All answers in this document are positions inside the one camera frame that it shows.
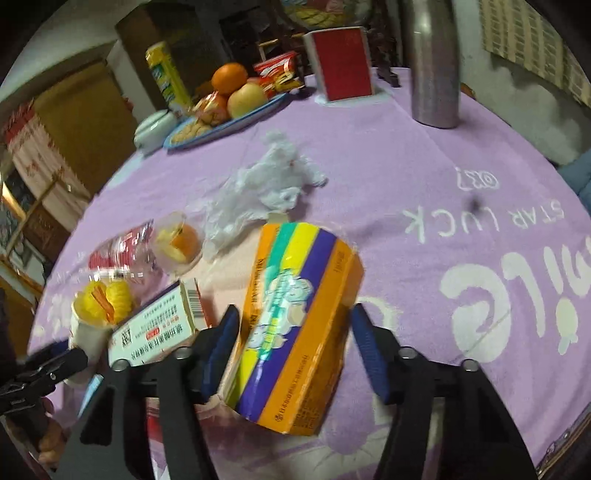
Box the orange purple yellow carton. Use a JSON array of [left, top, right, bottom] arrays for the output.
[[221, 222, 365, 437]]

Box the brown cardboard box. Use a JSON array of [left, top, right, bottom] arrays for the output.
[[33, 60, 139, 195]]

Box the white medicine box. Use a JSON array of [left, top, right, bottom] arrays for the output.
[[107, 278, 213, 367]]

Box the clear red-printed plastic wrapper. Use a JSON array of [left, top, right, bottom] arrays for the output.
[[88, 220, 155, 278]]

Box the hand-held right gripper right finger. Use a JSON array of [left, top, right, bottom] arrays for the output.
[[352, 304, 539, 480]]

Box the white ceramic jar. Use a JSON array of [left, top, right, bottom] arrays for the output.
[[134, 110, 178, 154]]

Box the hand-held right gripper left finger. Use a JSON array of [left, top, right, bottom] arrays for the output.
[[55, 305, 241, 480]]

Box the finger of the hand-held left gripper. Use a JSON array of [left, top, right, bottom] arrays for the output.
[[27, 339, 70, 361], [14, 347, 89, 387]]

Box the stainless steel bottle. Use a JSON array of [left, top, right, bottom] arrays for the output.
[[399, 0, 462, 129]]

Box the white paper cup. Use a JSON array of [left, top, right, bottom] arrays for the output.
[[68, 295, 121, 386]]

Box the orange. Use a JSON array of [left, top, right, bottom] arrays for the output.
[[211, 62, 250, 97]]

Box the person's left hand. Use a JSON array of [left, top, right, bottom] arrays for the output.
[[37, 398, 68, 468]]

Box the brick-pattern curtain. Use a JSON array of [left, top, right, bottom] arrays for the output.
[[478, 0, 591, 104]]

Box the blue oval plate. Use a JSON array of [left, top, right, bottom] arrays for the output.
[[163, 92, 289, 151]]

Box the red and white box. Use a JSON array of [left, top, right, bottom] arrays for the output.
[[302, 26, 376, 103]]

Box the blue cushion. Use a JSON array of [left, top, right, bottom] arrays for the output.
[[556, 150, 591, 210]]

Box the clear plastic cup with fruit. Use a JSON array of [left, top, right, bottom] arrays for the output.
[[151, 211, 206, 273]]

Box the purple printed tablecloth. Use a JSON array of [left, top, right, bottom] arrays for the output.
[[25, 67, 591, 480]]

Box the crumpled white plastic bag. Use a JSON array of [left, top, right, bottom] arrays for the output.
[[203, 131, 328, 259]]

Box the yellow apple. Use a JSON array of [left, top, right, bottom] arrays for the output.
[[227, 83, 269, 119]]

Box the wrapped orange pastry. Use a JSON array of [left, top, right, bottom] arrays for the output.
[[191, 91, 230, 126]]

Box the round framed picture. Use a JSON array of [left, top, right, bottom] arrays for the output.
[[281, 0, 370, 31]]

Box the yellow tall can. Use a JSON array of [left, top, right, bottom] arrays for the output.
[[145, 41, 192, 114]]

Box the red snack packet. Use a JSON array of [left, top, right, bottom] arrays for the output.
[[253, 51, 305, 93]]

